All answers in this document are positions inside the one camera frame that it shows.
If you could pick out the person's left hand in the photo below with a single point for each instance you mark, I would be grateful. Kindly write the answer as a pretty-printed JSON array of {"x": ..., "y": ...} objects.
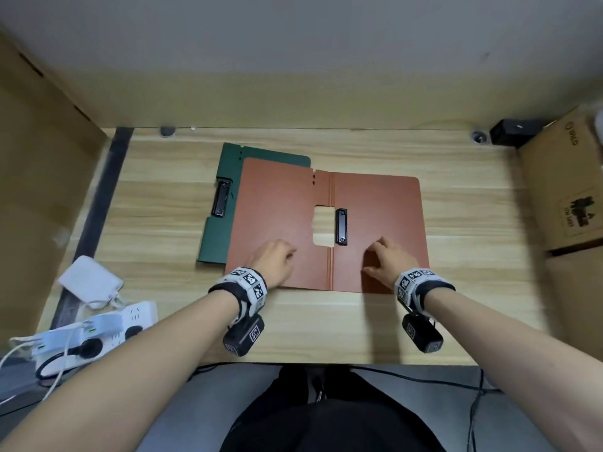
[{"x": 273, "y": 264}]

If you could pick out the cardboard side panel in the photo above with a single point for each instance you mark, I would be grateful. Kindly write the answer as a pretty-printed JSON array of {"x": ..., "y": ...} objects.
[{"x": 37, "y": 174}]

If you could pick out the black box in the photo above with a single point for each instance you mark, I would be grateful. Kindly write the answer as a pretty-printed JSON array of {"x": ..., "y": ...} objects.
[{"x": 513, "y": 132}]

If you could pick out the black clip of brown folder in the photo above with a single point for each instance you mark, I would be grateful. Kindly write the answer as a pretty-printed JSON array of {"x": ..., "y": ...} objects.
[{"x": 341, "y": 227}]

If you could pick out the large black plug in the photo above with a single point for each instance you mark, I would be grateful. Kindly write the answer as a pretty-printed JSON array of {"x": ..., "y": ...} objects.
[{"x": 91, "y": 348}]

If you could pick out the black clip of green folder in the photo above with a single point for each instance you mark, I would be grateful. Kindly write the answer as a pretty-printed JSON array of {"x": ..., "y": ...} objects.
[{"x": 221, "y": 199}]

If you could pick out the plain cardboard box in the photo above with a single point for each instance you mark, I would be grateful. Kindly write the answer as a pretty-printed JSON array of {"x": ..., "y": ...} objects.
[{"x": 579, "y": 296}]

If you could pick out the grey table grommet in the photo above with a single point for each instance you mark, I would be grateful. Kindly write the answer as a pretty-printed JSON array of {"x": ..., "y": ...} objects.
[
  {"x": 479, "y": 136},
  {"x": 167, "y": 131}
]

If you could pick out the person's left fingers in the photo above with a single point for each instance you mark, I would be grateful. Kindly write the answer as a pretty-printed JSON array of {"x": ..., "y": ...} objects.
[{"x": 288, "y": 256}]

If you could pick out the black metal rail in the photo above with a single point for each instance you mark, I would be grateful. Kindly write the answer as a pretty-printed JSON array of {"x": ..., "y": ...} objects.
[{"x": 96, "y": 216}]

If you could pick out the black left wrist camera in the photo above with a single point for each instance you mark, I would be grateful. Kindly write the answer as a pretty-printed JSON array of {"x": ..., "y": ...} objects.
[{"x": 243, "y": 335}]

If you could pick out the person's right thumb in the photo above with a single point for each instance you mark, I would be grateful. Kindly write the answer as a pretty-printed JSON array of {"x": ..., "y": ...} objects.
[{"x": 370, "y": 272}]

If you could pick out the small black plug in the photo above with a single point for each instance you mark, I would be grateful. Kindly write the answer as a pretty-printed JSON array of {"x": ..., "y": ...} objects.
[{"x": 134, "y": 332}]

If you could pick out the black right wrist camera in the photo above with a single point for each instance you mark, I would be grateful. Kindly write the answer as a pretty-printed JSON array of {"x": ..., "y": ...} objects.
[{"x": 422, "y": 333}]

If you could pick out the person's right hand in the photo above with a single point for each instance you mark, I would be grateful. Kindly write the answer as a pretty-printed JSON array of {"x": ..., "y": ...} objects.
[{"x": 388, "y": 263}]

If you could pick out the printed cardboard box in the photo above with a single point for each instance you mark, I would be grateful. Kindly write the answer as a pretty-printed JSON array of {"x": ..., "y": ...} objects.
[{"x": 560, "y": 183}]

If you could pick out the marker-printed left wristband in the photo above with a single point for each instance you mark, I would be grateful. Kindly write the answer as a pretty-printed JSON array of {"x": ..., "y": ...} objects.
[{"x": 247, "y": 283}]

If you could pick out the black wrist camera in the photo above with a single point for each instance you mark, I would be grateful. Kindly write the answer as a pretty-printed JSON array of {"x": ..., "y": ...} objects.
[
  {"x": 422, "y": 333},
  {"x": 243, "y": 335}
]

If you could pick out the green folder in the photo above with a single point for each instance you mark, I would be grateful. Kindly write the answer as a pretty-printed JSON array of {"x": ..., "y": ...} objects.
[{"x": 226, "y": 164}]

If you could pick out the brown folder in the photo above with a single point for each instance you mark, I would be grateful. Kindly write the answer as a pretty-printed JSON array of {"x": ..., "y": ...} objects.
[{"x": 278, "y": 216}]

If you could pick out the marker-printed right wristband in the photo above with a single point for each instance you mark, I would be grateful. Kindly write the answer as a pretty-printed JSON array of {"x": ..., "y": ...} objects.
[{"x": 417, "y": 283}]

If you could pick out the person's left forearm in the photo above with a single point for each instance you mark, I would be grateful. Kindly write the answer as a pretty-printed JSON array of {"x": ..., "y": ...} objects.
[{"x": 127, "y": 371}]

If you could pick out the person's right forearm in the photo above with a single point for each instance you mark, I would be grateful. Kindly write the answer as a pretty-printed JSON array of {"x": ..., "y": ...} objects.
[{"x": 527, "y": 362}]

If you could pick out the person's black clothing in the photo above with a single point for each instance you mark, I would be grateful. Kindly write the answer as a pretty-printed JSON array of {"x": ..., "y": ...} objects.
[{"x": 329, "y": 414}]

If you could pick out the white power bank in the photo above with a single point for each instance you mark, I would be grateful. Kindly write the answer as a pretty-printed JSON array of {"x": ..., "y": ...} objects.
[{"x": 89, "y": 279}]

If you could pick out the marker-printed wristband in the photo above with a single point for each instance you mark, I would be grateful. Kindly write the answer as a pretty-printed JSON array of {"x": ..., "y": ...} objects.
[
  {"x": 417, "y": 283},
  {"x": 247, "y": 283}
]

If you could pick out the white power strip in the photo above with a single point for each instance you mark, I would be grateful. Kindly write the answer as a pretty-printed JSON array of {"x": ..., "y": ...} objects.
[{"x": 113, "y": 322}]

